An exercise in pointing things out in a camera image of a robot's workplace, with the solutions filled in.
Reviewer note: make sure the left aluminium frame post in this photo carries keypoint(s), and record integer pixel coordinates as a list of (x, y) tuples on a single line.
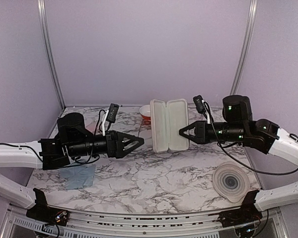
[(49, 53)]

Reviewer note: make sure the pink transparent sunglasses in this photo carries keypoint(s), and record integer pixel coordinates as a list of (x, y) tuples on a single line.
[(145, 125)]

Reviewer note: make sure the right aluminium frame post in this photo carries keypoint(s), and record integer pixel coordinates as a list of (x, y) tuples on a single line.
[(247, 39)]

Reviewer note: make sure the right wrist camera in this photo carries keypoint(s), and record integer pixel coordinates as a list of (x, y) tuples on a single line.
[(201, 108)]

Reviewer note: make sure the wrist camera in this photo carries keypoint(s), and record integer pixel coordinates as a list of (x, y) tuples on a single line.
[(201, 108), (110, 117)]

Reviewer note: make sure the grey swirl ceramic plate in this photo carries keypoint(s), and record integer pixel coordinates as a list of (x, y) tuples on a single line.
[(231, 182)]

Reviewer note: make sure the front aluminium rail base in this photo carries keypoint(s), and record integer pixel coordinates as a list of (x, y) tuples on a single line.
[(84, 224)]

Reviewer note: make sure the pink soft glasses case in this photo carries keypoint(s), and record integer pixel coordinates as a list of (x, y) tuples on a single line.
[(92, 127)]

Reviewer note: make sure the orange white bowl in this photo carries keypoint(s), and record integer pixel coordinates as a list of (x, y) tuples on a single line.
[(145, 112)]

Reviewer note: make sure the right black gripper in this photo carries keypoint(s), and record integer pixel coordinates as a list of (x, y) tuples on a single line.
[(201, 135)]

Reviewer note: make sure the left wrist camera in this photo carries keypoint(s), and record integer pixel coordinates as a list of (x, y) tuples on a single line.
[(110, 117)]

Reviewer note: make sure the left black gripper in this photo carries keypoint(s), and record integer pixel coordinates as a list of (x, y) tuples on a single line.
[(116, 138)]

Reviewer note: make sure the aluminium frame post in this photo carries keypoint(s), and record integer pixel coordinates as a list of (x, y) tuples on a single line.
[(49, 53), (247, 39)]

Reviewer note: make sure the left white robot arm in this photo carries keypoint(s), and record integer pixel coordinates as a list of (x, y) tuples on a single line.
[(73, 146)]

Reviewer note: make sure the light blue cleaning cloth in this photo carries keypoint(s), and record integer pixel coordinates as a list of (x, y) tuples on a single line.
[(78, 177)]

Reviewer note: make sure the pink hard glasses case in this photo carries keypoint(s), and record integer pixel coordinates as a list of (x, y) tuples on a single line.
[(167, 118)]

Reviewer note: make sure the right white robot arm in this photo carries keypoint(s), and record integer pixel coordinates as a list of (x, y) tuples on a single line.
[(263, 135)]

